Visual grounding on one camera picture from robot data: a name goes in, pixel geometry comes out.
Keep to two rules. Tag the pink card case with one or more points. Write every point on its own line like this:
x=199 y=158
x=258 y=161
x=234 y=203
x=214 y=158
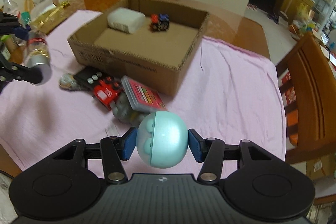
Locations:
x=141 y=97

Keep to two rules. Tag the grey cartoon figurine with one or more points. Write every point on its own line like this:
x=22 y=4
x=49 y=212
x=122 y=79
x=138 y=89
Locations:
x=123 y=111

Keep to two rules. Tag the red toy train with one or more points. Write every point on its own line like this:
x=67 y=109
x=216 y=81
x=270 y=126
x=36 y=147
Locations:
x=107 y=91

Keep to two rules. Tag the pink tablecloth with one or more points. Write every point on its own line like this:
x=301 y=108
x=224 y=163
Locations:
x=227 y=93

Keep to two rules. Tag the white rectangular box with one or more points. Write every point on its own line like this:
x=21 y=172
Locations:
x=126 y=20

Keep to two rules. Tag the cardboard box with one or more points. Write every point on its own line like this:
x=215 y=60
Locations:
x=159 y=60

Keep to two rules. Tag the teal egg-shaped case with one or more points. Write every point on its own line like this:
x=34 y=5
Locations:
x=162 y=139

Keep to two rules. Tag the gold foil bag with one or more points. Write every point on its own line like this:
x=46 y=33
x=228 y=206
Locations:
x=49 y=20

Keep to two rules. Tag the plastic water bottle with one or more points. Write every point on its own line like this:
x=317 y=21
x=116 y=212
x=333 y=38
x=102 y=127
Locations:
x=11 y=7

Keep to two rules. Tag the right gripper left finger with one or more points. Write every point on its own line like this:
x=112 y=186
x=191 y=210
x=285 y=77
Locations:
x=114 y=150

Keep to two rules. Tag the wooden cabinet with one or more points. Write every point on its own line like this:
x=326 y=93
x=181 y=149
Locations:
x=290 y=8

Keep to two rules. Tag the clear bottle red band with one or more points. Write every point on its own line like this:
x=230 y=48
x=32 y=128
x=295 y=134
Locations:
x=37 y=56

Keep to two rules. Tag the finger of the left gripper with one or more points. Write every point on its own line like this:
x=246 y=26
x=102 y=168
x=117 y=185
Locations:
x=13 y=71
x=8 y=23

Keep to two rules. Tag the red blue black toy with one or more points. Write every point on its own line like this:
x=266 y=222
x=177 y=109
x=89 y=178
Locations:
x=159 y=22

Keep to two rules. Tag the black digital timer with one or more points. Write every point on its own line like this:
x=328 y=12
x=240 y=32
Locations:
x=89 y=77

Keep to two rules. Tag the wooden chair right side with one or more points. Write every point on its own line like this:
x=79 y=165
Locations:
x=314 y=86

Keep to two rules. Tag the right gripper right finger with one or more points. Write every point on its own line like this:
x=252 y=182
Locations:
x=209 y=152

